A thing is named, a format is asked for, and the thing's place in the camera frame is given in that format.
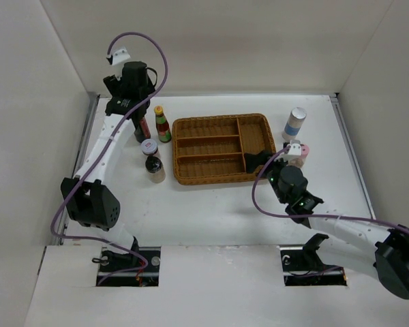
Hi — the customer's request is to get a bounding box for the red chili sauce bottle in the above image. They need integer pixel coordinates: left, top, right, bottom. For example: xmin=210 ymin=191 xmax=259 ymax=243
xmin=154 ymin=106 xmax=172 ymax=143

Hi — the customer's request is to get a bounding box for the brown wicker divided tray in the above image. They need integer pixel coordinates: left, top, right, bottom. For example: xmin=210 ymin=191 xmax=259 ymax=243
xmin=172 ymin=113 xmax=276 ymax=185

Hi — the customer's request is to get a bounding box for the dark sauce bottle black cap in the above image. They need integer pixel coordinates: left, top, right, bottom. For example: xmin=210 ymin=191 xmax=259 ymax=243
xmin=134 ymin=117 xmax=151 ymax=143

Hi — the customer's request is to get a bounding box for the black cap spice jar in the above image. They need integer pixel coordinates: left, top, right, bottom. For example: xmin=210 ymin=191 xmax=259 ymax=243
xmin=145 ymin=156 xmax=166 ymax=183

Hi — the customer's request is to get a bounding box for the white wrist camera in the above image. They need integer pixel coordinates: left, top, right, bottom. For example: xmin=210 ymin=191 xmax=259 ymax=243
xmin=106 ymin=46 xmax=131 ymax=66
xmin=281 ymin=139 xmax=302 ymax=161

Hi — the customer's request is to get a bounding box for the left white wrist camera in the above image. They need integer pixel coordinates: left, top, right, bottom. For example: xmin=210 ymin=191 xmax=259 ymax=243
xmin=106 ymin=46 xmax=131 ymax=66

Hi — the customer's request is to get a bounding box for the left metal table rail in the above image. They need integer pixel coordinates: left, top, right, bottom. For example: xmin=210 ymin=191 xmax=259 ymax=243
xmin=50 ymin=92 xmax=100 ymax=245

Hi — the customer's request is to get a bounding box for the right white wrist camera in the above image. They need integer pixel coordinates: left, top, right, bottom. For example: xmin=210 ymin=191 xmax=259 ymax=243
xmin=281 ymin=139 xmax=302 ymax=161

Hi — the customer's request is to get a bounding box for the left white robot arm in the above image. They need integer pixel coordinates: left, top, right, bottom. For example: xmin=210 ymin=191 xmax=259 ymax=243
xmin=61 ymin=61 xmax=156 ymax=232

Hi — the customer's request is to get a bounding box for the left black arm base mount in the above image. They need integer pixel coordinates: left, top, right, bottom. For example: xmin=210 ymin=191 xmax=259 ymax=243
xmin=91 ymin=247 xmax=162 ymax=287

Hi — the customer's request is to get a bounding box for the white blue cylindrical shaker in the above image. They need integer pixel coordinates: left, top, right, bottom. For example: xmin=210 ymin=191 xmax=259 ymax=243
xmin=282 ymin=107 xmax=307 ymax=142

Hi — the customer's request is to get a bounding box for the pink cap spice jar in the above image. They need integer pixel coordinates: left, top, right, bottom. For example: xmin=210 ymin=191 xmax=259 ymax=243
xmin=288 ymin=144 xmax=309 ymax=169

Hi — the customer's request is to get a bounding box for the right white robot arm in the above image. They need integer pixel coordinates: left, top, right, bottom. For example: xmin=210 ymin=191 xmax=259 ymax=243
xmin=244 ymin=144 xmax=409 ymax=300

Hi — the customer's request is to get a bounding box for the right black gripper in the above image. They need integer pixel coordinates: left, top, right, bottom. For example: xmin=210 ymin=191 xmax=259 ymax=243
xmin=244 ymin=150 xmax=292 ymax=204

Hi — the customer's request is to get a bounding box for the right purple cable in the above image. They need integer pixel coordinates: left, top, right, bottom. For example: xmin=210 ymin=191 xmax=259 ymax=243
xmin=252 ymin=144 xmax=409 ymax=243

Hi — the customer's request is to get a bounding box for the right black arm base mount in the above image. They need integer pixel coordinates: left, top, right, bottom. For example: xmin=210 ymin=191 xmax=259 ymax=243
xmin=279 ymin=234 xmax=347 ymax=287

